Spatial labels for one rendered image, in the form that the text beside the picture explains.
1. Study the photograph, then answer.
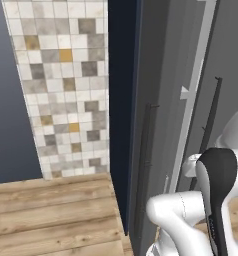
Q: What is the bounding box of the dark freezer door handle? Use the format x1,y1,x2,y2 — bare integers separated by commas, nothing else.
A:
133,103,161,240

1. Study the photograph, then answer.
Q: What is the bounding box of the grey fridge door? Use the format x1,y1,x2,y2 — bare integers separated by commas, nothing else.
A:
176,0,238,201

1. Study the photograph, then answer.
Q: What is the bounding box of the navy cabinet side panel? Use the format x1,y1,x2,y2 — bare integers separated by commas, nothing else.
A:
107,0,141,236

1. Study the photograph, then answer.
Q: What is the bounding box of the grey freezer door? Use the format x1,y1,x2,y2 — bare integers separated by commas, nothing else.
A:
128,0,209,256

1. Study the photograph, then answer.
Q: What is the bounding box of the pale grey fridge door edge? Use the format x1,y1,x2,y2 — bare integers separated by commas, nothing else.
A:
168,0,219,195

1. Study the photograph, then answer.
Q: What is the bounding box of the dark fridge door handle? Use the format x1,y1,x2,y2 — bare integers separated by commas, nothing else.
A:
189,76,224,192

